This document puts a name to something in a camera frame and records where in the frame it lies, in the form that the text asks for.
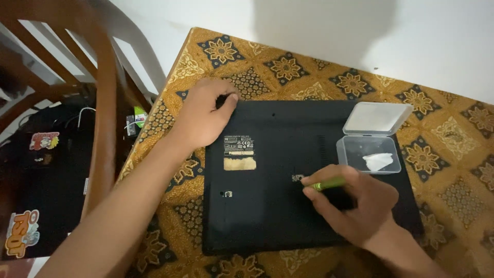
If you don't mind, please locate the brown wooden chair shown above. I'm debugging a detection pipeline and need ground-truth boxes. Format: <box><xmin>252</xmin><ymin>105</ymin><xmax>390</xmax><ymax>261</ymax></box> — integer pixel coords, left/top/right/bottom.
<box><xmin>0</xmin><ymin>0</ymin><xmax>167</xmax><ymax>219</ymax></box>

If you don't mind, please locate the person's left hand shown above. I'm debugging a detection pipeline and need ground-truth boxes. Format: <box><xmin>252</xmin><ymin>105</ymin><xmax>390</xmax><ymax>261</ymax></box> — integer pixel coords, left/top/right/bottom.
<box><xmin>169</xmin><ymin>77</ymin><xmax>240</xmax><ymax>151</ymax></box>

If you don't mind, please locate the black case with stickers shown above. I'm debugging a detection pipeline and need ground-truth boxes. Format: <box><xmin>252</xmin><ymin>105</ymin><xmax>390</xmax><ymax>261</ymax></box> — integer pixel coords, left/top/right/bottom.
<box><xmin>0</xmin><ymin>97</ymin><xmax>97</xmax><ymax>260</ymax></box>

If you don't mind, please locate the person's right hand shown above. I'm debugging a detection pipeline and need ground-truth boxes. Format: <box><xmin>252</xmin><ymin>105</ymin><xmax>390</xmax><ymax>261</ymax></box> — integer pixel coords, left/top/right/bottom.
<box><xmin>301</xmin><ymin>164</ymin><xmax>400</xmax><ymax>249</ymax></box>

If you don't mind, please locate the clear plastic box with lid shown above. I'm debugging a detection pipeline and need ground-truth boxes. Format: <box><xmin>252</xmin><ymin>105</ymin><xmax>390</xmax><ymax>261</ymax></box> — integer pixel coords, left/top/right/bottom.
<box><xmin>336</xmin><ymin>101</ymin><xmax>414</xmax><ymax>175</ymax></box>

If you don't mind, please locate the white cable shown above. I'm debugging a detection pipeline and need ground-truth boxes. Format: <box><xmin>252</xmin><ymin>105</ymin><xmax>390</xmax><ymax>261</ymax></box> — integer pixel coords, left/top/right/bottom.
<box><xmin>77</xmin><ymin>107</ymin><xmax>96</xmax><ymax>129</ymax></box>

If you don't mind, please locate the brown batik tablecloth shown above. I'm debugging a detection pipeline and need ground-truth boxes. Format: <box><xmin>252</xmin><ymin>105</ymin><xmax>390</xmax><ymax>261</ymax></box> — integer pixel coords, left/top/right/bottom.
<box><xmin>116</xmin><ymin>27</ymin><xmax>494</xmax><ymax>278</ymax></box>

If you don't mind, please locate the green white packet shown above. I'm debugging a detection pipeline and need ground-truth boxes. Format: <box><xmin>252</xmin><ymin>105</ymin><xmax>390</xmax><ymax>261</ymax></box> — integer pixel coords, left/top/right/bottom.
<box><xmin>134</xmin><ymin>106</ymin><xmax>149</xmax><ymax>128</ymax></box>

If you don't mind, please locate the black laptop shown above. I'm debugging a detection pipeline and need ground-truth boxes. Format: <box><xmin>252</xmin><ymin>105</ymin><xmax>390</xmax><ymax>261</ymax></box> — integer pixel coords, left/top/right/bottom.
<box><xmin>201</xmin><ymin>100</ymin><xmax>425</xmax><ymax>256</ymax></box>

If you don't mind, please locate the white tissue piece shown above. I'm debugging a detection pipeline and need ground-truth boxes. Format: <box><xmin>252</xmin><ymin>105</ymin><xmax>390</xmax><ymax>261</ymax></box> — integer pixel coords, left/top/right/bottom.
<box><xmin>362</xmin><ymin>153</ymin><xmax>394</xmax><ymax>172</ymax></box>

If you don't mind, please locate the green black screwdriver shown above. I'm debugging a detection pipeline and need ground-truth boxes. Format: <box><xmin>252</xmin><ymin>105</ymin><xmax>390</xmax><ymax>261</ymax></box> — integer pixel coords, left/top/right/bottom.
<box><xmin>307</xmin><ymin>177</ymin><xmax>357</xmax><ymax>211</ymax></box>

